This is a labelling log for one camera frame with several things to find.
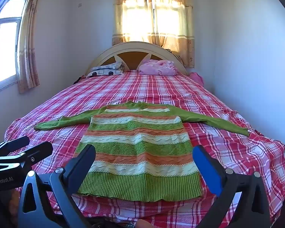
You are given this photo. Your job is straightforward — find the pink pillow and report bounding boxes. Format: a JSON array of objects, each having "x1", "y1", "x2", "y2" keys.
[{"x1": 138, "y1": 59, "x2": 177, "y2": 76}]

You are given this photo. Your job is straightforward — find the white patterned pillow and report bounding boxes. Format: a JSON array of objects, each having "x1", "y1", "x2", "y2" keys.
[{"x1": 90, "y1": 62, "x2": 124, "y2": 77}]

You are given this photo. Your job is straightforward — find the red plaid bed sheet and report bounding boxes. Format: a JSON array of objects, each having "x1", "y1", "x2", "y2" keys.
[{"x1": 5, "y1": 70, "x2": 285, "y2": 228}]

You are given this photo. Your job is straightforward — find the yellow sheer window curtain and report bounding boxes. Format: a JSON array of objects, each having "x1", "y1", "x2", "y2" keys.
[{"x1": 112, "y1": 0, "x2": 195, "y2": 68}]

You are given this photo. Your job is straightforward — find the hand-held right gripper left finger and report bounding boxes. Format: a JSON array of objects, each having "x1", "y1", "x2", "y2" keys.
[{"x1": 18, "y1": 144, "x2": 97, "y2": 228}]

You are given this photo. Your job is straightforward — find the cream wooden headboard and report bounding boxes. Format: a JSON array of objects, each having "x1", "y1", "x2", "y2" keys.
[{"x1": 85, "y1": 41, "x2": 188, "y2": 76}]

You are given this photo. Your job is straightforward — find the pink cloth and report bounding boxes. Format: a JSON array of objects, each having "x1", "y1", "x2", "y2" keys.
[{"x1": 189, "y1": 72, "x2": 205, "y2": 86}]

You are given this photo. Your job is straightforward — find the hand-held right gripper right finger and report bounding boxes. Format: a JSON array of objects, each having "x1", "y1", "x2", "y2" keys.
[{"x1": 192, "y1": 145, "x2": 271, "y2": 228}]

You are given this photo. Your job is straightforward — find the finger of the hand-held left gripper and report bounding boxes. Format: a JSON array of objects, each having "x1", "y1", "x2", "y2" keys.
[
  {"x1": 0, "y1": 142, "x2": 54, "y2": 169},
  {"x1": 0, "y1": 136, "x2": 30, "y2": 158}
]

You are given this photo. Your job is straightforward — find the sliding glass window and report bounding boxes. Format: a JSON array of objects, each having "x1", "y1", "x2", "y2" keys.
[{"x1": 0, "y1": 0, "x2": 29, "y2": 91}]

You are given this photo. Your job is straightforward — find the green orange striped knit sweater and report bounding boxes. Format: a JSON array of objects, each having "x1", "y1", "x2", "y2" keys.
[{"x1": 34, "y1": 100, "x2": 250, "y2": 203}]

